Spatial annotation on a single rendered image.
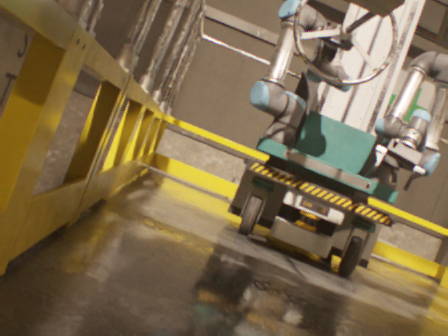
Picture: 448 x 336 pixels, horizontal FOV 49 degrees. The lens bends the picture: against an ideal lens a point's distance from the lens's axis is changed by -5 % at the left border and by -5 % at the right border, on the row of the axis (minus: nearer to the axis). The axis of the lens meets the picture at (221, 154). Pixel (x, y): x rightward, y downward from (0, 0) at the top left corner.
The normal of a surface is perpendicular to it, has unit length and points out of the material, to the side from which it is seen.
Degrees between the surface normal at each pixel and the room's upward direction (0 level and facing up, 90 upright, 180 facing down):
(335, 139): 90
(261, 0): 90
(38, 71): 90
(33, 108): 90
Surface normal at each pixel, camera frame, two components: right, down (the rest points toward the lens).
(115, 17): 0.06, 0.03
